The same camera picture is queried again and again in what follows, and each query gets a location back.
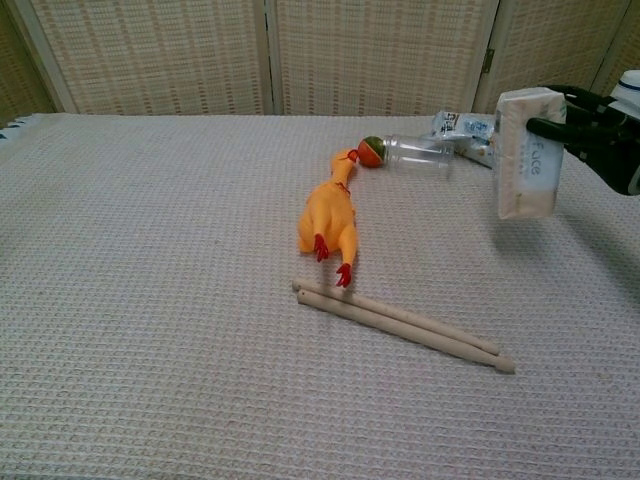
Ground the clear bottle with ball cap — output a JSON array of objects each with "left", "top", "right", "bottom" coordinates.
[{"left": 357, "top": 133, "right": 457, "bottom": 179}]

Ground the beige woven tablecloth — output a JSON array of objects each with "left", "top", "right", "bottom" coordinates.
[{"left": 0, "top": 111, "right": 640, "bottom": 480}]

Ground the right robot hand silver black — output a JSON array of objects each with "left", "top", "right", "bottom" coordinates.
[{"left": 524, "top": 84, "right": 640, "bottom": 197}]

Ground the blue white snack packet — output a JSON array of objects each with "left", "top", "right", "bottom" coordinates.
[{"left": 428, "top": 110, "right": 499, "bottom": 170}]

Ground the yellow rubber chicken toy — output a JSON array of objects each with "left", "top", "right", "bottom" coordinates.
[{"left": 297, "top": 146, "right": 362, "bottom": 289}]

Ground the woven folding screen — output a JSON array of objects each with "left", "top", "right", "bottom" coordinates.
[{"left": 0, "top": 0, "right": 640, "bottom": 129}]

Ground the beige tissue box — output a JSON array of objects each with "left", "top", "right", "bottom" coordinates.
[{"left": 492, "top": 86, "right": 567, "bottom": 222}]

